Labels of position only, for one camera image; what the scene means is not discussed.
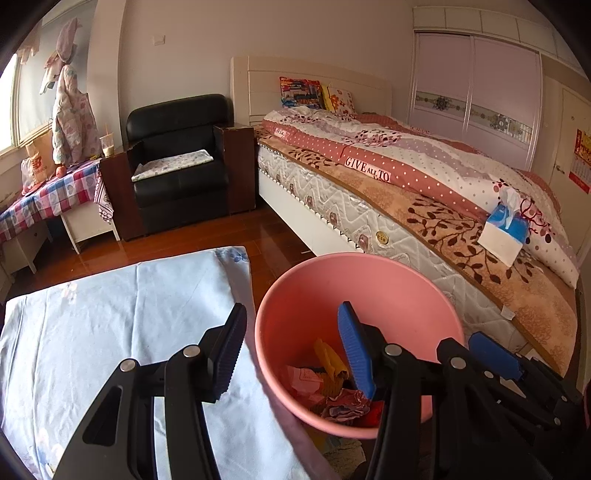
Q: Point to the floral patchwork quilt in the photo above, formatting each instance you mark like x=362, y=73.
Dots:
x=438, y=157

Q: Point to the grey roller blind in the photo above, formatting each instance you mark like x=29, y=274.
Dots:
x=34, y=101

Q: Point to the white door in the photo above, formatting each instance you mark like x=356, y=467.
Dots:
x=568, y=110

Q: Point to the white drawer unit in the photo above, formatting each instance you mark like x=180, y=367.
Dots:
x=23, y=249

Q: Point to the red patterned cloth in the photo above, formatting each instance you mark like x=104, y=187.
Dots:
x=104, y=198

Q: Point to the yellow foam net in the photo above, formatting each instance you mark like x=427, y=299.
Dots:
x=330, y=360

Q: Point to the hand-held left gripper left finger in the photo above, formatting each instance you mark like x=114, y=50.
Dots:
x=231, y=350

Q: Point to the brown wooden side cabinet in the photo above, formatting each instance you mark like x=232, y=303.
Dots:
x=240, y=170
x=120, y=198

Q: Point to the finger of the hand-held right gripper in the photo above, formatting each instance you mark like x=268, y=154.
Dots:
x=540, y=410
x=494, y=355

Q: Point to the blue white tissue box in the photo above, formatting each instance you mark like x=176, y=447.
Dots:
x=498, y=240

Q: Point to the brown leaf-print blanket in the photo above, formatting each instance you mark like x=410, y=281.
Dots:
x=438, y=230

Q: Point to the floral padded jacket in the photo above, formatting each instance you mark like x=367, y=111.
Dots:
x=74, y=120

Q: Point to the orange plastic bag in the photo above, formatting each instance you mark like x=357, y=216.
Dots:
x=304, y=378

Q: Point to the brown paper bag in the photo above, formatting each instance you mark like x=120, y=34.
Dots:
x=41, y=157

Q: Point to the yellow floral pillow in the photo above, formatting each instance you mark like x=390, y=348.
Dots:
x=339, y=99

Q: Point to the window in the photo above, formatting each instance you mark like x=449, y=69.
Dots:
x=9, y=106

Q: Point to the bed with patterned bedding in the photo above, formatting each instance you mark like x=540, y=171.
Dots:
x=258, y=87

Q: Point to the clear pink plastic bag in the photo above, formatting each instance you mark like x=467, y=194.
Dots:
x=27, y=177

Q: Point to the pink plastic basin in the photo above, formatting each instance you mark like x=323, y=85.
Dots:
x=323, y=286

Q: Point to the white sliding-door wardrobe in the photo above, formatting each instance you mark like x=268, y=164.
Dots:
x=498, y=74

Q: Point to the white desk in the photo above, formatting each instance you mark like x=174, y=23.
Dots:
x=87, y=226

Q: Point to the printed paper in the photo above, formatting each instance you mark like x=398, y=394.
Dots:
x=346, y=401

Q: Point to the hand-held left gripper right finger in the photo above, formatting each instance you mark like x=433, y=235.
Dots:
x=355, y=350

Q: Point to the red wall calendar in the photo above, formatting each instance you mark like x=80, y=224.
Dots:
x=581, y=161

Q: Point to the light blue tablecloth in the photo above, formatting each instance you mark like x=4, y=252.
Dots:
x=115, y=314

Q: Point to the plastic drink cup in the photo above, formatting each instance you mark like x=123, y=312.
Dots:
x=107, y=147

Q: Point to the floral seat cushion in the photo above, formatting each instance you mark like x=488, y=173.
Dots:
x=171, y=164

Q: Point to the colourful printed pillow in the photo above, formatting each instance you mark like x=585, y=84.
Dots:
x=300, y=92

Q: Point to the checkered tablecloth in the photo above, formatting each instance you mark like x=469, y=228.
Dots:
x=60, y=184

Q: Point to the black leather armchair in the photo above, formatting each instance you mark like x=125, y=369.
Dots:
x=175, y=120

